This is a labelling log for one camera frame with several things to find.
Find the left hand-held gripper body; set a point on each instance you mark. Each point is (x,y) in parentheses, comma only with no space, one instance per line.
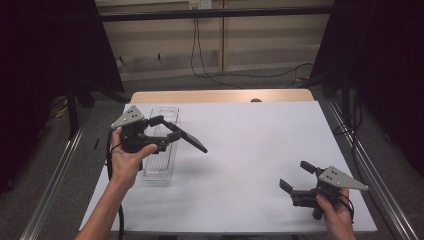
(131,116)

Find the black phone case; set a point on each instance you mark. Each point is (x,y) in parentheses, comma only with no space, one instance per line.
(195,142)

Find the dark round table grommet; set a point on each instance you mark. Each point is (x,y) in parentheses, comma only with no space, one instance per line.
(256,100)

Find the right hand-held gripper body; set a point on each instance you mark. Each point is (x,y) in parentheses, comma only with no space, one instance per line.
(336,178)

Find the wooden table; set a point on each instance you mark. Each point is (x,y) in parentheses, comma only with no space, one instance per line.
(220,95)

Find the clear plastic storage bin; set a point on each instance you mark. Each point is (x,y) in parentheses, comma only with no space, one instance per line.
(161,163)

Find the white wall socket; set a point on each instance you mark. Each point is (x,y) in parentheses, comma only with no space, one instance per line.
(200,4)

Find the long wooden desk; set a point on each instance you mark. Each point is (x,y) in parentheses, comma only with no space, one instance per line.
(216,13)

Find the black metal stand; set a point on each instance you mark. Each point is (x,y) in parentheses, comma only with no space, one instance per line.
(72,113)

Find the black curtain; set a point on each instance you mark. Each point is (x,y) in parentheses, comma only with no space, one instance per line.
(383,66)
(40,66)

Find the person's right hand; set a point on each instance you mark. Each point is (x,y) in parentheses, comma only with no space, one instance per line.
(336,215)

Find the person's left hand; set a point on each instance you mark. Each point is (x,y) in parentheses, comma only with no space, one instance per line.
(125,165)

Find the white table sheet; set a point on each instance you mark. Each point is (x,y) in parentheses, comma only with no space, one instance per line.
(253,173)

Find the aluminium frame rail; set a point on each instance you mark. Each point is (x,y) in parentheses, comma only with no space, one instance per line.
(53,186)
(376,173)

